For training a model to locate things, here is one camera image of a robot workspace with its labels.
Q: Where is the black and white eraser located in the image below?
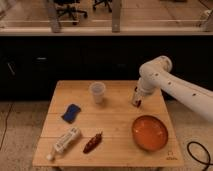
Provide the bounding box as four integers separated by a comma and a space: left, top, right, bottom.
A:
132, 87, 142, 107

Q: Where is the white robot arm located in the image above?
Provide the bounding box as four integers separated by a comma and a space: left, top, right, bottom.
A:
132, 56, 213, 122

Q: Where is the clear plastic cup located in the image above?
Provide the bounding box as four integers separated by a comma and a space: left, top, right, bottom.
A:
89, 82, 106, 104

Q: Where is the blue sponge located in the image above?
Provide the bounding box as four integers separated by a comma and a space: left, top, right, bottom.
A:
61, 104, 81, 123

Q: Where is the brown dried chili pepper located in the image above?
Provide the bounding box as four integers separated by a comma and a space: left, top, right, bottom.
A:
83, 133, 102, 154

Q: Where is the white tube bottle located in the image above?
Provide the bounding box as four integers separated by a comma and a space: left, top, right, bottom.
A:
46, 127, 81, 161

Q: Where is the orange bowl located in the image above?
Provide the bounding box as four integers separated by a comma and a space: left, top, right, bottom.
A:
132, 115, 168, 152

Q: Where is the black office chair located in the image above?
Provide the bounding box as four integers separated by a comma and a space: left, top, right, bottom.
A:
92, 0, 113, 14
53, 0, 88, 25

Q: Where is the black cable on floor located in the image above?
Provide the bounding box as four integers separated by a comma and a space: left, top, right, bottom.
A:
186, 140, 213, 171

